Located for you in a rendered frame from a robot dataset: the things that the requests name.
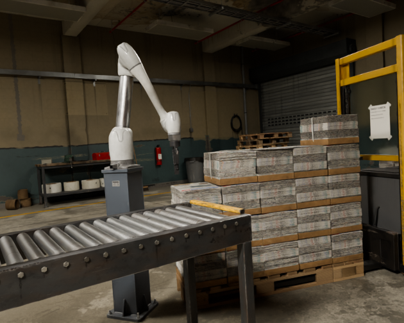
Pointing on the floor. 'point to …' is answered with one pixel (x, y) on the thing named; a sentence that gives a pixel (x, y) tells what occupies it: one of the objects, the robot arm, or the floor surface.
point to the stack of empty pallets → (263, 140)
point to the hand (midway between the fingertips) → (176, 169)
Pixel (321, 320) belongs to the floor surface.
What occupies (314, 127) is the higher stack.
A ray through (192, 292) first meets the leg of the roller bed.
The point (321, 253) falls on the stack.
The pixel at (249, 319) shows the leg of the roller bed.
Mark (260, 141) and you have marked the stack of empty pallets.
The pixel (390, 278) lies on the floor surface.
